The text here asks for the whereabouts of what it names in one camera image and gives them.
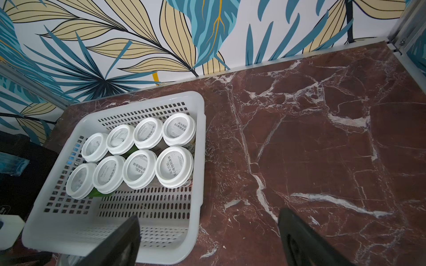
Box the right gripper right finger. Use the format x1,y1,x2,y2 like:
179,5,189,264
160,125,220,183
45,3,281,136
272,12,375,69
278,208,353,266

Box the white perforated plastic basket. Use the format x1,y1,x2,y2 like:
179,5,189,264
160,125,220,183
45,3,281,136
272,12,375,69
22,92,206,265

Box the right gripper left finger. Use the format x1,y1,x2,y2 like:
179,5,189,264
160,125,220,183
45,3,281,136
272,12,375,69
77,215,141,266

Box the black plastic toolbox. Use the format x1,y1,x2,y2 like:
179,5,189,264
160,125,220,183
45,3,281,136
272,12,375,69
1,131,58,220

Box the yogurt cup green label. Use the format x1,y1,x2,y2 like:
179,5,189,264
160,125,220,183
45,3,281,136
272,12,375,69
106,124,136,156

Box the yogurt cup white lid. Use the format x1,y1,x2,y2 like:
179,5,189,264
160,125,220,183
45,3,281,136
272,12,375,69
82,133,108,162

